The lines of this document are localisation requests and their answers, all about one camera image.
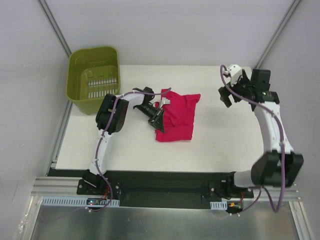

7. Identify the pink t shirt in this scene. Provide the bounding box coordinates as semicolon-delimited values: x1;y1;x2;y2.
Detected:
155;91;201;143

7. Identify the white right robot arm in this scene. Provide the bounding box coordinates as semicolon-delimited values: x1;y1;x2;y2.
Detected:
218;64;304;198

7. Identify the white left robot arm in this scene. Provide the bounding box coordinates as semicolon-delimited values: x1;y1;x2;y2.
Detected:
77;87;171;195

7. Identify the olive green plastic basket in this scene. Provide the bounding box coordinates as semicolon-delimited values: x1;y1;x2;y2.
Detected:
66;46;121;115

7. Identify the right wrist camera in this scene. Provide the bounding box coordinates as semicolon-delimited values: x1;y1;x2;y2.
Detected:
223;64;243;87

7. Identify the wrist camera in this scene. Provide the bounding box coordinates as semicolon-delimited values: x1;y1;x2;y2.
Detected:
158;97;171;109
223;64;243;87

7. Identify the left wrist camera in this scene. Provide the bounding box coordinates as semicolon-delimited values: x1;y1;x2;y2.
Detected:
158;97;171;109

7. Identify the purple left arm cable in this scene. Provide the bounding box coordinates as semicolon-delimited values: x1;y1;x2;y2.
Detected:
37;87;172;221

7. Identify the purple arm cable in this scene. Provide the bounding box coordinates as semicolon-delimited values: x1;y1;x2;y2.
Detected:
211;64;287;221
37;87;172;221

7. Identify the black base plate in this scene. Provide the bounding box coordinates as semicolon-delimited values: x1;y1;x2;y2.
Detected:
48;169;254;209

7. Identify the right back frame post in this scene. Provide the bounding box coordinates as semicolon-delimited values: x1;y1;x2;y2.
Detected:
253;0;303;69

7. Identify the frame post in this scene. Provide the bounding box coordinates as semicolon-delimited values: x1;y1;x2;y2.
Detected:
37;0;72;58
253;0;303;69

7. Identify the right white cable duct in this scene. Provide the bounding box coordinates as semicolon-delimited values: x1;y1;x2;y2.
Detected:
210;200;228;211

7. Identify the white cable duct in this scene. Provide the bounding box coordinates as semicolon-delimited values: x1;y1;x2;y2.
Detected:
41;196;109;208
210;200;228;211

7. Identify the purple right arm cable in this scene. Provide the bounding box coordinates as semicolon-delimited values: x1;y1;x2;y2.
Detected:
211;64;287;221

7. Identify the front aluminium rail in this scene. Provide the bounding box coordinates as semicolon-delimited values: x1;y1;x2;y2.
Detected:
31;176;303;202

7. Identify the left white cable duct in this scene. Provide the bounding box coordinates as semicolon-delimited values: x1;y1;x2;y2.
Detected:
41;196;109;208

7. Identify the left back frame post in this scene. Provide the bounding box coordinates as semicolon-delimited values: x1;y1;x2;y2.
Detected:
37;0;72;58

